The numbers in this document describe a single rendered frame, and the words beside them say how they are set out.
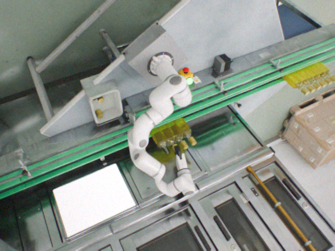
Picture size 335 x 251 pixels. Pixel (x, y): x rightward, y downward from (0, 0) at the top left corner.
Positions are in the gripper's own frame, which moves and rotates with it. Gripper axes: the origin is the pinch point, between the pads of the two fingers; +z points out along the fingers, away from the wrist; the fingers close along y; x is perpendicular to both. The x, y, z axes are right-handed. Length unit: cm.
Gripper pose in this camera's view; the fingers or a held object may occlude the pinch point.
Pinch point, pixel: (177, 150)
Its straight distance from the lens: 181.4
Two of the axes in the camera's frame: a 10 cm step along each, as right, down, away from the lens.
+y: -0.1, -6.1, -7.9
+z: -2.2, -7.7, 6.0
